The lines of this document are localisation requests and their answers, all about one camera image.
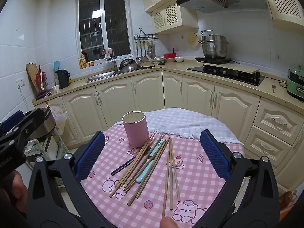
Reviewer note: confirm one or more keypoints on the green electric cooker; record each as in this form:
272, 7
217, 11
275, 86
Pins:
295, 80

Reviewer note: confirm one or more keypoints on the small metal spoon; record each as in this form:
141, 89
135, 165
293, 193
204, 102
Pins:
273, 87

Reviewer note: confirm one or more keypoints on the person's left hand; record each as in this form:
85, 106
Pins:
14, 190

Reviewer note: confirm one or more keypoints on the small dark bottle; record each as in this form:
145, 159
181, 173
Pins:
70, 78

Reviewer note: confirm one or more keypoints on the light blue box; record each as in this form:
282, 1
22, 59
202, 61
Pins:
57, 65

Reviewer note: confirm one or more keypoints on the cream lattice door wall cabinet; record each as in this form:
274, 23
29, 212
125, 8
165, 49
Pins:
173, 19

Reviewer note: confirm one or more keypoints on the pile of wooden chopsticks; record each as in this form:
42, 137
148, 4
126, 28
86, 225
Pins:
133, 167

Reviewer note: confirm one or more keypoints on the pink utensil cup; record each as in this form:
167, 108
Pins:
135, 133

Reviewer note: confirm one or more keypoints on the small white cup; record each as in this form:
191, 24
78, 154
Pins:
55, 89

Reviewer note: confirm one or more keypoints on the wall utensil rack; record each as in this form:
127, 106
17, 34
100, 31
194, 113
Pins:
146, 36

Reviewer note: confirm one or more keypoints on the red container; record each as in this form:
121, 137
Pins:
169, 55

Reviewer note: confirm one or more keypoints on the hanging metal kitchen utensil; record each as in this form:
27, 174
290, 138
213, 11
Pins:
138, 57
141, 57
145, 57
149, 51
153, 49

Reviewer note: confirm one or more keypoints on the black gas stove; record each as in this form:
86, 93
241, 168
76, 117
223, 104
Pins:
239, 78

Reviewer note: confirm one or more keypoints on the wall power outlet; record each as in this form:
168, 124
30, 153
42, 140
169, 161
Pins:
20, 82
175, 49

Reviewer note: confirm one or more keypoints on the small jar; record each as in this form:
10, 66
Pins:
91, 64

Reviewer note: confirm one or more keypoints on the cream lattice panel cabinet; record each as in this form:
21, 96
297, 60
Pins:
282, 2

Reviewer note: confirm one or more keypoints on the silver rice cooker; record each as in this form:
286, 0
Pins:
46, 125

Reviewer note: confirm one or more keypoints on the orange bottle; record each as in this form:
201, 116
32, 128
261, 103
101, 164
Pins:
83, 61

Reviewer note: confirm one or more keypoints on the stainless steel steamer pot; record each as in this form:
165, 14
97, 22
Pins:
213, 47

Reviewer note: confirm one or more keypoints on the kitchen window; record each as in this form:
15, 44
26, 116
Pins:
114, 23

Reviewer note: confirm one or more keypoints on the beige stove cover board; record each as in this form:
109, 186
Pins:
237, 67

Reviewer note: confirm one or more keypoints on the metal faucet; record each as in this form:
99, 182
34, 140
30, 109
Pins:
115, 64

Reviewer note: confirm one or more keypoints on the white checkered fringed cloth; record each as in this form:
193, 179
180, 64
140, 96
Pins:
180, 121

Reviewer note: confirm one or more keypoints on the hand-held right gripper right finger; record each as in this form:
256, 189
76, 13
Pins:
213, 156

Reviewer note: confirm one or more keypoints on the pink checkered tablecloth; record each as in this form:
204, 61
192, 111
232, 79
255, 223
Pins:
201, 190

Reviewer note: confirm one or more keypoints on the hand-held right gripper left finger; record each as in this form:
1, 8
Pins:
90, 156

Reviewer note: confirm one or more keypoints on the black kettle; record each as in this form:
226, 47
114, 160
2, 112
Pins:
63, 79

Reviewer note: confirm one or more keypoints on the yellow round strainer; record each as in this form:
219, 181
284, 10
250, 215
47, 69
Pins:
192, 39

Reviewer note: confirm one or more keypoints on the black induction cooker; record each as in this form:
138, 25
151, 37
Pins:
213, 59

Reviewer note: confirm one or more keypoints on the stainless steel sink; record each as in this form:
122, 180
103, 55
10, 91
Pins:
99, 77

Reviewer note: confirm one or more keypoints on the wooden cutting board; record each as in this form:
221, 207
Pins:
30, 73

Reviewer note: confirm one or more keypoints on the person's right hand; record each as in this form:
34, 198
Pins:
167, 222

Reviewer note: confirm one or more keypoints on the red knife holder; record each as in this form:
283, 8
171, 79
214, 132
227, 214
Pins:
40, 80

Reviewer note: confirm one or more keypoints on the amber bottle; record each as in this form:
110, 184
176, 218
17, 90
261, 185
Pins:
287, 200

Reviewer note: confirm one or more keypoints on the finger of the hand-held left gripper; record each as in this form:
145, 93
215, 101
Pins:
11, 121
35, 116

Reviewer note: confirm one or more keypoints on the pink cloth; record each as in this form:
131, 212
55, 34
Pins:
108, 51

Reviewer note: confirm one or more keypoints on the dark wok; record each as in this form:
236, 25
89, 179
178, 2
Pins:
133, 68

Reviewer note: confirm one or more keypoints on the storage cart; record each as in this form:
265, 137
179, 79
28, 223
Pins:
47, 149

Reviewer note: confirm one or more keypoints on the metal colander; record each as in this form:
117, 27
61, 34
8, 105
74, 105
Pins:
127, 63

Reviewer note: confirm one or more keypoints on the white plastic bag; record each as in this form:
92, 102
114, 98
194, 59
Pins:
59, 118

